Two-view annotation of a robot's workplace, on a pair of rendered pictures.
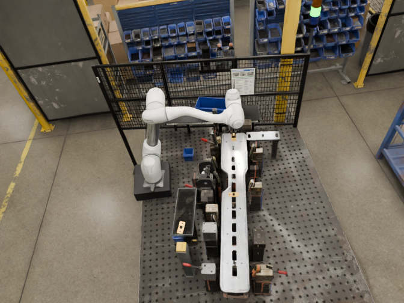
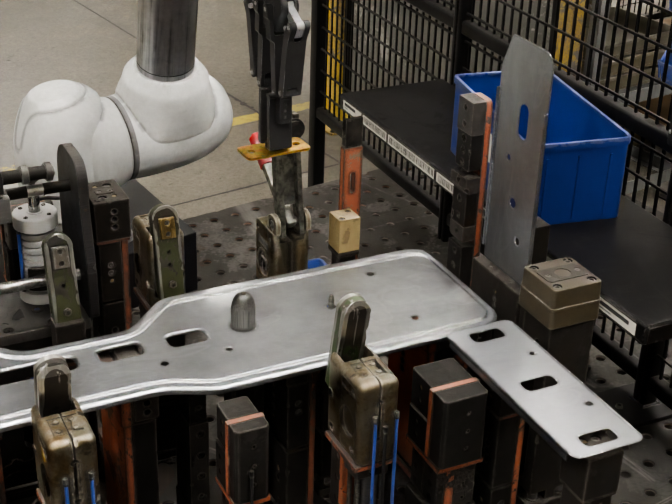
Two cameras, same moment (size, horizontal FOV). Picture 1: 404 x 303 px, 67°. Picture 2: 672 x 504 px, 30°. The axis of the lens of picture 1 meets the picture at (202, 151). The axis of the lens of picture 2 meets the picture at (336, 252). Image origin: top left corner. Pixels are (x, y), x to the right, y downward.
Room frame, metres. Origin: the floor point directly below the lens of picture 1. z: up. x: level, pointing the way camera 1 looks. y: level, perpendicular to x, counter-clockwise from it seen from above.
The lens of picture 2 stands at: (0.88, -1.44, 1.84)
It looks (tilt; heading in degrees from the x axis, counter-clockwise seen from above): 28 degrees down; 54
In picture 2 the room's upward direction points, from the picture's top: 2 degrees clockwise
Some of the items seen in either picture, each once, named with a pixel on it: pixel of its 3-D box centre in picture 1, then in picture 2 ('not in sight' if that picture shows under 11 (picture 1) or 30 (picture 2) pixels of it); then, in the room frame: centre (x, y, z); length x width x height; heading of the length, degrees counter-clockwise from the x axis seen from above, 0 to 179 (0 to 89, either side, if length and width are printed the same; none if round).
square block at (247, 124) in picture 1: (246, 135); (547, 386); (1.99, -0.45, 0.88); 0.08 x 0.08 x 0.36; 80
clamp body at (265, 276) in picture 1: (263, 279); not in sight; (0.67, -0.27, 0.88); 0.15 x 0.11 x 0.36; 80
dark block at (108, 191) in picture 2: not in sight; (112, 323); (1.54, -0.02, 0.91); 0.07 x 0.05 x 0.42; 80
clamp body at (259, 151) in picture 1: (257, 163); (357, 483); (1.65, -0.46, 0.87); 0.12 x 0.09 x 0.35; 80
